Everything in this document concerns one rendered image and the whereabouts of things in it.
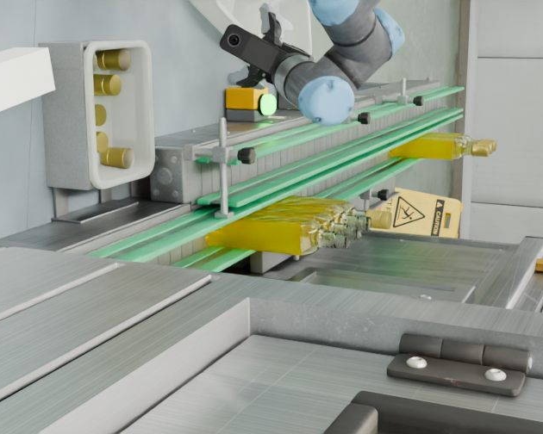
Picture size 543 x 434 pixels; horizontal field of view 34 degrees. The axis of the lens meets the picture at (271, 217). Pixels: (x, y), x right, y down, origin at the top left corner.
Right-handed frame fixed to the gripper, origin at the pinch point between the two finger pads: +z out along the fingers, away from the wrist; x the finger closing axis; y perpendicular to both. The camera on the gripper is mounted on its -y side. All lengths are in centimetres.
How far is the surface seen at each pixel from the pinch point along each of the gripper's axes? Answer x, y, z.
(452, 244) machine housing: -26, 75, 8
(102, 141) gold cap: -21.2, -22.9, -18.6
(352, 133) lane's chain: -15, 57, 42
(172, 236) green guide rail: -28.5, -11.1, -31.4
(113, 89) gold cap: -13.7, -23.3, -14.4
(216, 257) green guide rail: -33.5, 2.4, -22.2
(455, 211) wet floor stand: -64, 257, 222
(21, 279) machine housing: -6, -52, -103
